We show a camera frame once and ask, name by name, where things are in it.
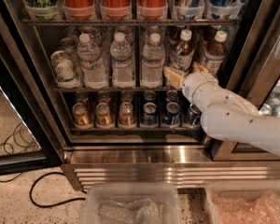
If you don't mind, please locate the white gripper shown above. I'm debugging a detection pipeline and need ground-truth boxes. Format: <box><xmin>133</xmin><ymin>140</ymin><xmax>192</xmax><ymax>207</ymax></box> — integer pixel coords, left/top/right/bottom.
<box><xmin>163</xmin><ymin>61</ymin><xmax>219</xmax><ymax>110</ymax></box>

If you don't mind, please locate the brown tea bottle blue label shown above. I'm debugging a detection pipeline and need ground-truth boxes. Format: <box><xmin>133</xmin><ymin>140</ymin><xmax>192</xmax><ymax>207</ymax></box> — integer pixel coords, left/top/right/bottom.
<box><xmin>169</xmin><ymin>29</ymin><xmax>194</xmax><ymax>73</ymax></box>

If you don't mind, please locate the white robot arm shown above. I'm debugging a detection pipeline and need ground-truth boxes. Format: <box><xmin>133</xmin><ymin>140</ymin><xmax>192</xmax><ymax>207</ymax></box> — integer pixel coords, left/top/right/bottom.
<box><xmin>163</xmin><ymin>66</ymin><xmax>280</xmax><ymax>157</ymax></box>

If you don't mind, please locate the right brown tea bottle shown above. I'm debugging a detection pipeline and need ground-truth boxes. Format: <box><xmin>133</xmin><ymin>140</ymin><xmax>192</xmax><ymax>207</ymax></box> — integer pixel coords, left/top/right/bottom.
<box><xmin>200</xmin><ymin>30</ymin><xmax>227</xmax><ymax>77</ymax></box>

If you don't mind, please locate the right clear water bottle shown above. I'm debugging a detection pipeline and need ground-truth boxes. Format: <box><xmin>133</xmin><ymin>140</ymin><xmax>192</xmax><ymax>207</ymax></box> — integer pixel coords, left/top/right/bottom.
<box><xmin>140</xmin><ymin>33</ymin><xmax>165</xmax><ymax>89</ymax></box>

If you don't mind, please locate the clear water bottle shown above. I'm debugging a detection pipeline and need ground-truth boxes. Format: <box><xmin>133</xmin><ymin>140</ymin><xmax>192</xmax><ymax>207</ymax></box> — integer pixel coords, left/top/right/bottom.
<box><xmin>77</xmin><ymin>34</ymin><xmax>108</xmax><ymax>89</ymax></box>
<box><xmin>110</xmin><ymin>32</ymin><xmax>135</xmax><ymax>89</ymax></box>
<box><xmin>140</xmin><ymin>33</ymin><xmax>165</xmax><ymax>89</ymax></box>

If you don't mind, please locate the middle clear water bottle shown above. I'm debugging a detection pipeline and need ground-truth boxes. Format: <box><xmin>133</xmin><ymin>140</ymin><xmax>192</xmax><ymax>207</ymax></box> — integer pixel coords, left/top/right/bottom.
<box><xmin>110</xmin><ymin>32</ymin><xmax>135</xmax><ymax>89</ymax></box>

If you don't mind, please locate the left blue can top shelf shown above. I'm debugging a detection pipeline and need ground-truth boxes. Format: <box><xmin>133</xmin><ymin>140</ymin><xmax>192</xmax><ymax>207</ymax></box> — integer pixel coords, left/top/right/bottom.
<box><xmin>173</xmin><ymin>0</ymin><xmax>204</xmax><ymax>21</ymax></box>

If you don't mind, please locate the blue can shelf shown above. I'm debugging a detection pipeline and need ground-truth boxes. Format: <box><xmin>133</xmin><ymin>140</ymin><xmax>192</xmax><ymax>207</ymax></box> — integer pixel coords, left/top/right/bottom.
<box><xmin>173</xmin><ymin>0</ymin><xmax>204</xmax><ymax>21</ymax></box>
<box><xmin>204</xmin><ymin>0</ymin><xmax>242</xmax><ymax>20</ymax></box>

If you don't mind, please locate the right blue can top shelf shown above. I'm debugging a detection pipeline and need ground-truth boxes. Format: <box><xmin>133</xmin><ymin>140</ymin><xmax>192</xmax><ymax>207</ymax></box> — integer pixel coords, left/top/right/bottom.
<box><xmin>204</xmin><ymin>0</ymin><xmax>242</xmax><ymax>20</ymax></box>

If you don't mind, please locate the stainless steel fridge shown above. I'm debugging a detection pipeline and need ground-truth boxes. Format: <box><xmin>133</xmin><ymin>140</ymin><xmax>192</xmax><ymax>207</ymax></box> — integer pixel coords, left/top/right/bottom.
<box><xmin>0</xmin><ymin>0</ymin><xmax>280</xmax><ymax>190</ymax></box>

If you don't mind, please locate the left clear water bottle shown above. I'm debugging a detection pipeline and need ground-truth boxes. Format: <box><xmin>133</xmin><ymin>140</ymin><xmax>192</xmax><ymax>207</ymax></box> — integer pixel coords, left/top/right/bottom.
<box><xmin>77</xmin><ymin>34</ymin><xmax>108</xmax><ymax>89</ymax></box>

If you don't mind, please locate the open glass fridge door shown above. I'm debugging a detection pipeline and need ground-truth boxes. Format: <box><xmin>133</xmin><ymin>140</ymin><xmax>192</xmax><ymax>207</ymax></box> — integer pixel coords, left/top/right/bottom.
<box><xmin>0</xmin><ymin>16</ymin><xmax>63</xmax><ymax>176</ymax></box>

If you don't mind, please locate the right front blue can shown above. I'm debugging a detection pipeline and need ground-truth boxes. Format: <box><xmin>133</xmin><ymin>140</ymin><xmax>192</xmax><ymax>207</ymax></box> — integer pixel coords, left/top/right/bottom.
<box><xmin>183</xmin><ymin>104</ymin><xmax>201</xmax><ymax>128</ymax></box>

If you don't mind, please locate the middle front blue can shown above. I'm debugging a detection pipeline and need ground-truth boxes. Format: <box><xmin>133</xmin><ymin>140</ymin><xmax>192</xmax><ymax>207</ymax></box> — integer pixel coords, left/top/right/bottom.
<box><xmin>162</xmin><ymin>102</ymin><xmax>180</xmax><ymax>126</ymax></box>

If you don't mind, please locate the left front blue can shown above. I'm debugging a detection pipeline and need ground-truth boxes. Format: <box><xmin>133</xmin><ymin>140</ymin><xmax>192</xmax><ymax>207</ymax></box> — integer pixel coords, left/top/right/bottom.
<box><xmin>141</xmin><ymin>103</ymin><xmax>158</xmax><ymax>127</ymax></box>

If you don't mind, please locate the right front gold can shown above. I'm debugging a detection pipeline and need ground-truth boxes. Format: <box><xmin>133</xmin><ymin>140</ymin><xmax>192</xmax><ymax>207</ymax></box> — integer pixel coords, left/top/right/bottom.
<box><xmin>119</xmin><ymin>102</ymin><xmax>135</xmax><ymax>127</ymax></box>

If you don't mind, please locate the gold can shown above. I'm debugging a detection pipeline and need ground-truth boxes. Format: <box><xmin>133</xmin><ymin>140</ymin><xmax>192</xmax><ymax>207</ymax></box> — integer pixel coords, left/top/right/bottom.
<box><xmin>72</xmin><ymin>103</ymin><xmax>92</xmax><ymax>129</ymax></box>
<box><xmin>95</xmin><ymin>103</ymin><xmax>114</xmax><ymax>129</ymax></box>
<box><xmin>119</xmin><ymin>102</ymin><xmax>135</xmax><ymax>127</ymax></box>

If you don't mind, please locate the right red cola can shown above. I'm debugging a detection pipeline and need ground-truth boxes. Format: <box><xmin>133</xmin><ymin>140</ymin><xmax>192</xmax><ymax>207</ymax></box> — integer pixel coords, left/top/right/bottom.
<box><xmin>138</xmin><ymin>0</ymin><xmax>165</xmax><ymax>20</ymax></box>

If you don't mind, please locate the red cola can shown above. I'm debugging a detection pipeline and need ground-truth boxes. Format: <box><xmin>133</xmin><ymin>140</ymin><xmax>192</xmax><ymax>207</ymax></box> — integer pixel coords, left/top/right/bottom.
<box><xmin>63</xmin><ymin>0</ymin><xmax>94</xmax><ymax>20</ymax></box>
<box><xmin>138</xmin><ymin>0</ymin><xmax>165</xmax><ymax>20</ymax></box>
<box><xmin>101</xmin><ymin>0</ymin><xmax>131</xmax><ymax>20</ymax></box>

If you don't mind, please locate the middle front gold can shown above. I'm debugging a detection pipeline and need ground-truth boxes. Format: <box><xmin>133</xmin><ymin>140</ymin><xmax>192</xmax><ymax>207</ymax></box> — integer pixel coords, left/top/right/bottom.
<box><xmin>95</xmin><ymin>103</ymin><xmax>114</xmax><ymax>129</ymax></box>

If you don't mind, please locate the middle red cola can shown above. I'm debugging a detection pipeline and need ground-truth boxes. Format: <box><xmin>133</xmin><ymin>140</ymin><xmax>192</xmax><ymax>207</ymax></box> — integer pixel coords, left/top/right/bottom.
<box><xmin>101</xmin><ymin>0</ymin><xmax>131</xmax><ymax>20</ymax></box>

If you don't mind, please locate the left front gold can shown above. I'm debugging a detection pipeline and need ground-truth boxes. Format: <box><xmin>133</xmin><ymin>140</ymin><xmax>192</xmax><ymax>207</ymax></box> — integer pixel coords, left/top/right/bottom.
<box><xmin>72</xmin><ymin>103</ymin><xmax>92</xmax><ymax>129</ymax></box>

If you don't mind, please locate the green white can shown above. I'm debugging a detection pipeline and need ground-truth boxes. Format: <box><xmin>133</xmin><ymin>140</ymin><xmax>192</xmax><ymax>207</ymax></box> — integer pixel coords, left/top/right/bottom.
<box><xmin>50</xmin><ymin>50</ymin><xmax>80</xmax><ymax>89</ymax></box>

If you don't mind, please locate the left red cola can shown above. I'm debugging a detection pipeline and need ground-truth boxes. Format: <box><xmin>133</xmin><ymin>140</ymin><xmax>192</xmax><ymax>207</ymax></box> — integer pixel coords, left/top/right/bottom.
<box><xmin>63</xmin><ymin>0</ymin><xmax>94</xmax><ymax>20</ymax></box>

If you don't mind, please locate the right clear plastic bin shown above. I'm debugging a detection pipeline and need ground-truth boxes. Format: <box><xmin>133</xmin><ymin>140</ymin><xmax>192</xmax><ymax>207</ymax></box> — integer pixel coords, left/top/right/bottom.
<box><xmin>204</xmin><ymin>181</ymin><xmax>280</xmax><ymax>224</ymax></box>

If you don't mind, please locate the clear plastic bin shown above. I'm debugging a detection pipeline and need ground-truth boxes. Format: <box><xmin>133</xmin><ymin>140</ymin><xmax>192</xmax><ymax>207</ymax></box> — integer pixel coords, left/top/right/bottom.
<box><xmin>204</xmin><ymin>181</ymin><xmax>280</xmax><ymax>224</ymax></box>
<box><xmin>82</xmin><ymin>183</ymin><xmax>181</xmax><ymax>224</ymax></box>

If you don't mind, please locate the clear bubble wrap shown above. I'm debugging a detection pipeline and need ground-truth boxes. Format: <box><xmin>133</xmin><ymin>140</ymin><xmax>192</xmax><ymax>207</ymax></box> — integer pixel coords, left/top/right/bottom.
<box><xmin>99</xmin><ymin>198</ymin><xmax>163</xmax><ymax>224</ymax></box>

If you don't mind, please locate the left clear plastic bin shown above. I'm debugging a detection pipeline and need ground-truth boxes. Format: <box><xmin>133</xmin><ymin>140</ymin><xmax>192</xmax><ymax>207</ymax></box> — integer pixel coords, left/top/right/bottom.
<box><xmin>82</xmin><ymin>183</ymin><xmax>181</xmax><ymax>224</ymax></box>

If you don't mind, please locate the pink bubble wrap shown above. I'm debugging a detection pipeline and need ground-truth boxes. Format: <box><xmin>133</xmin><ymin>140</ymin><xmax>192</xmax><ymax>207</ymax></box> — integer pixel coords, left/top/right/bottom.
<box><xmin>212</xmin><ymin>190</ymin><xmax>280</xmax><ymax>224</ymax></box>

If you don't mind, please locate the black power cable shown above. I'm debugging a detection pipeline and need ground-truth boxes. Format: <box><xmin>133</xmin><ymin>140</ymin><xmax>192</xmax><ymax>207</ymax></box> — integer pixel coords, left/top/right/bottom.
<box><xmin>28</xmin><ymin>171</ymin><xmax>87</xmax><ymax>209</ymax></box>

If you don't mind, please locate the thin coiled cable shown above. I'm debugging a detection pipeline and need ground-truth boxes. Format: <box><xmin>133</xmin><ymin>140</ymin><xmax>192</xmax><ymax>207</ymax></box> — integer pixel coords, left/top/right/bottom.
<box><xmin>0</xmin><ymin>122</ymin><xmax>41</xmax><ymax>183</ymax></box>

